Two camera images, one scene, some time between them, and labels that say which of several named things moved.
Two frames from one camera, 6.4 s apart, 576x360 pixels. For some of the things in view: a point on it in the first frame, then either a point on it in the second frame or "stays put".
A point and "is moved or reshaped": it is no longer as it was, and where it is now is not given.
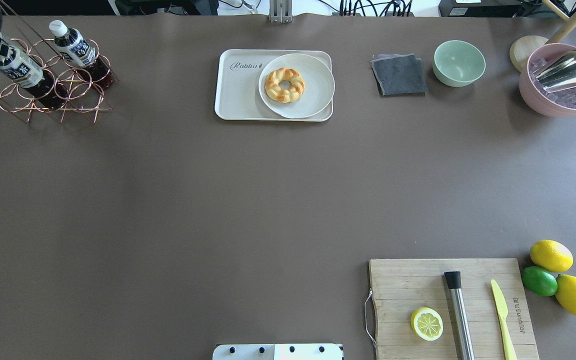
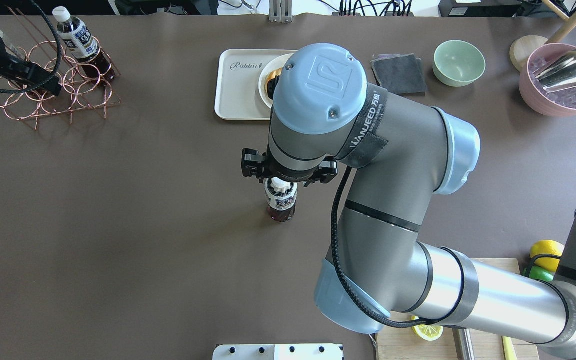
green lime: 539,281 stays put
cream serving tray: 237,96 stays put
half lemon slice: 426,323 stays put
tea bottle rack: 21,69 is moved or reshaped
